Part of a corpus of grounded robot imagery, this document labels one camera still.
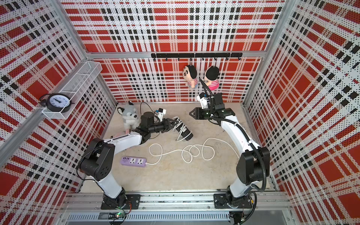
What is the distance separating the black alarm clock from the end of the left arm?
0.33 m

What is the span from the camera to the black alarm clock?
2.06 ft

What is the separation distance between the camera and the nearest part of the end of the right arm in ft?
1.96

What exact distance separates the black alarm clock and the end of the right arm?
63 cm

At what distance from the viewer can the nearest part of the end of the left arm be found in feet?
2.35
